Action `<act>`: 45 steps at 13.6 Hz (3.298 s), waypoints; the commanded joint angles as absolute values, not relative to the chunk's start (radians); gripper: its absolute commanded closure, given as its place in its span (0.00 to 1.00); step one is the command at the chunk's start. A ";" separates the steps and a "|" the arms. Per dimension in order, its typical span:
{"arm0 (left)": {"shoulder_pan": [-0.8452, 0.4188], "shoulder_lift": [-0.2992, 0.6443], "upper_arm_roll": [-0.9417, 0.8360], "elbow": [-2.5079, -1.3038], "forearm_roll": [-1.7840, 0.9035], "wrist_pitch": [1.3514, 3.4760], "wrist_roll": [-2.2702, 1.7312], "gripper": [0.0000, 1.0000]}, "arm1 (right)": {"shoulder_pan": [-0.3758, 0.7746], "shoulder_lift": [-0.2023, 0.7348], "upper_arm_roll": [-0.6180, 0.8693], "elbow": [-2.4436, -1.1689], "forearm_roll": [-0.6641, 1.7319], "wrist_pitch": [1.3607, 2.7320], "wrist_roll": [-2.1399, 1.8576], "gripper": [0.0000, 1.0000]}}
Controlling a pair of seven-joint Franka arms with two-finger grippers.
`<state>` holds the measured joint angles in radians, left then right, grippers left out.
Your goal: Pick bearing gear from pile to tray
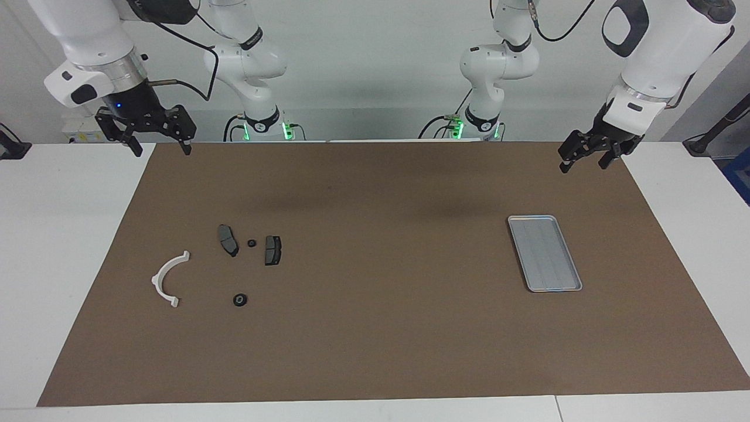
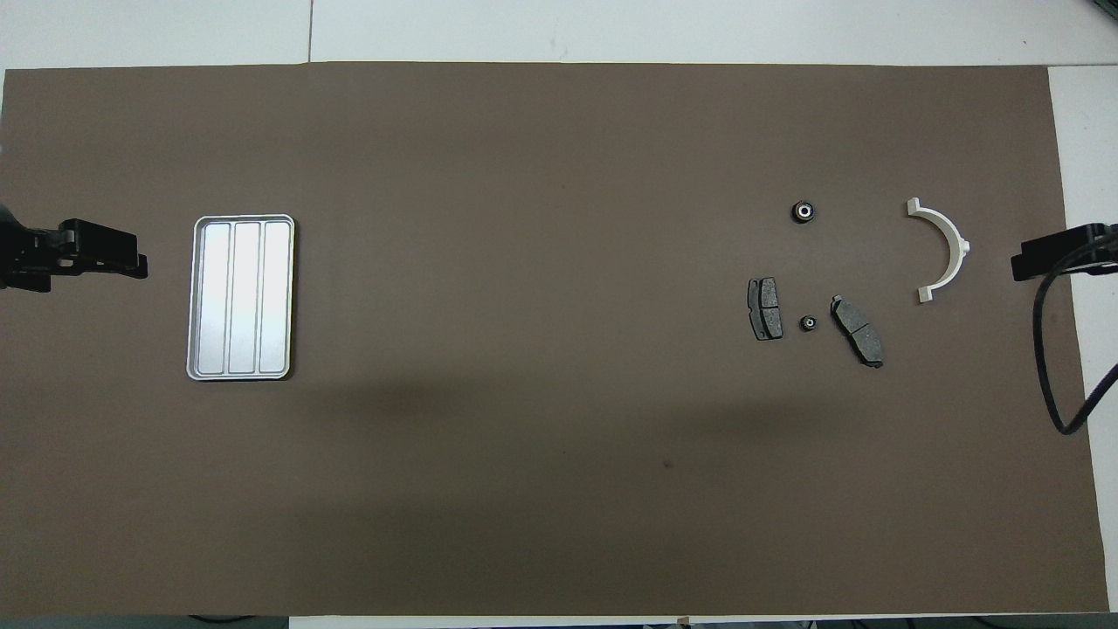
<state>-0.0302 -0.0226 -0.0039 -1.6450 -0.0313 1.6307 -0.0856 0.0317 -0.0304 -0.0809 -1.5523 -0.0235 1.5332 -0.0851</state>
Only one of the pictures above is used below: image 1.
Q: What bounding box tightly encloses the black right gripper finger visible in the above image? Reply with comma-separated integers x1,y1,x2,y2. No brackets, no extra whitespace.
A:
120,130,143,158
170,105,197,156

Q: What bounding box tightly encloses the black desk clamp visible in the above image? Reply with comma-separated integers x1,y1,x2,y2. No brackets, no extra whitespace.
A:
0,123,32,160

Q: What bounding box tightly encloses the white half-ring bracket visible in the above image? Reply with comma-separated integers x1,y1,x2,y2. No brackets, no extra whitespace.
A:
151,250,191,308

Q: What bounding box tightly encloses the white power strip box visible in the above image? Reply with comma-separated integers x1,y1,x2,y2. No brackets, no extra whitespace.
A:
62,114,107,144

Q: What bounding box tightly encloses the black base cable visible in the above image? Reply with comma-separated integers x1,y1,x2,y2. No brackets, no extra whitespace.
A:
224,114,247,142
418,88,473,139

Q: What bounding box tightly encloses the silver metal tray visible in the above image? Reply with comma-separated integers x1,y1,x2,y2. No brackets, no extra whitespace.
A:
507,215,583,293

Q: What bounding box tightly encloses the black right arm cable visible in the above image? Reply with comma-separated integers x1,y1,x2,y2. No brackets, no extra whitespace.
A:
146,12,220,101

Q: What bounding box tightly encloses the dark grey curved brake pad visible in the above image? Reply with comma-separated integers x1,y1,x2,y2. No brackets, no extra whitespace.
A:
217,224,240,257

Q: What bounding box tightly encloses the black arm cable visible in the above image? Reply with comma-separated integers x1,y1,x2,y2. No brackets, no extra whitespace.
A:
146,12,220,101
527,0,598,43

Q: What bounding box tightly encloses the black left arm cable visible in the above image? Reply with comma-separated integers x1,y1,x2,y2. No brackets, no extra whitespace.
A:
527,0,598,43

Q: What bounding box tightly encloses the brown table mat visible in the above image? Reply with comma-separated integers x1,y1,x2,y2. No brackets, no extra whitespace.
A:
36,141,750,407

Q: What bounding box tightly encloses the blue crate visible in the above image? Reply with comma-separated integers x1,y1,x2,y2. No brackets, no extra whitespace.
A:
722,147,750,206

